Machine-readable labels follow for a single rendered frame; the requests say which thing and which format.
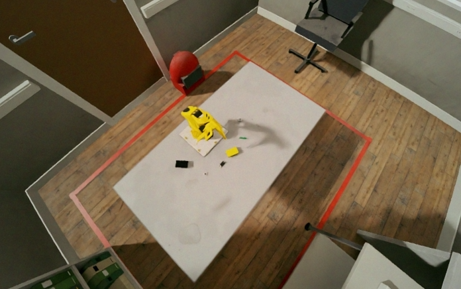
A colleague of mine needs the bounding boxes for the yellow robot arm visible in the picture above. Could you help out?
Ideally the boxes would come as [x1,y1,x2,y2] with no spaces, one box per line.
[181,106,213,139]

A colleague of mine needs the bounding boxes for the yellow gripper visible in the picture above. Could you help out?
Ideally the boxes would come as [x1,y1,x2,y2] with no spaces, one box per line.
[197,119,227,142]

